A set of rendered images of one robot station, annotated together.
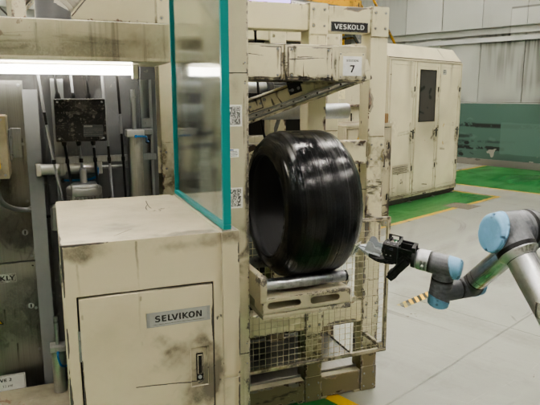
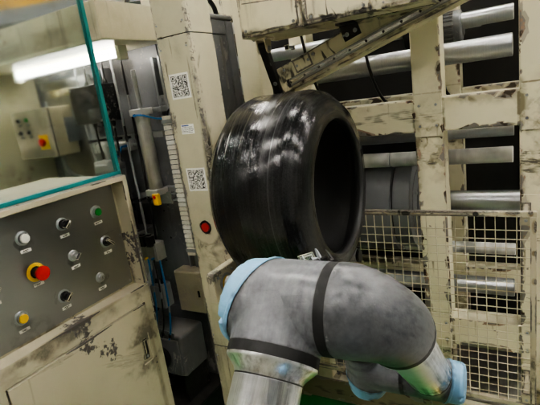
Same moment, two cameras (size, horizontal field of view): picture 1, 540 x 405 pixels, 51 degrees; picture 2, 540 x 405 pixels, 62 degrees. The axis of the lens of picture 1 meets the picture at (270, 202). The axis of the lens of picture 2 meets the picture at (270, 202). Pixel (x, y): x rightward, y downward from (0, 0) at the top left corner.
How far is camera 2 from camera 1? 171 cm
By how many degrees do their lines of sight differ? 51
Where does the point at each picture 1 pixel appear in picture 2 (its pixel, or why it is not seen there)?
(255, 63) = (264, 13)
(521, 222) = (267, 295)
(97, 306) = not seen: outside the picture
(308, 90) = (371, 30)
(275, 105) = (325, 59)
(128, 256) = not seen: outside the picture
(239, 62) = (176, 21)
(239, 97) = (184, 63)
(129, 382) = not seen: outside the picture
